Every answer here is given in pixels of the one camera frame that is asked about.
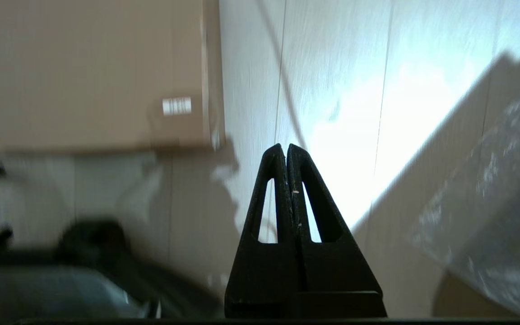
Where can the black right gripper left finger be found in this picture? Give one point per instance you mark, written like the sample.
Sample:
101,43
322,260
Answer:
260,280

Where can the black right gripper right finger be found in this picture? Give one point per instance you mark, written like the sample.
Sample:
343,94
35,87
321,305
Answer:
341,280

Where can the brown cardboard shoe box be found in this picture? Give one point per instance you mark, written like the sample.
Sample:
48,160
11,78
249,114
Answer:
93,72

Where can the black silver robot base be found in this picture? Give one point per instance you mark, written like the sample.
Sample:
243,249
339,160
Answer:
61,280

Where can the clear crinkled plastic wrap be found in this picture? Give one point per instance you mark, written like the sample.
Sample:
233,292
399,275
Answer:
499,225

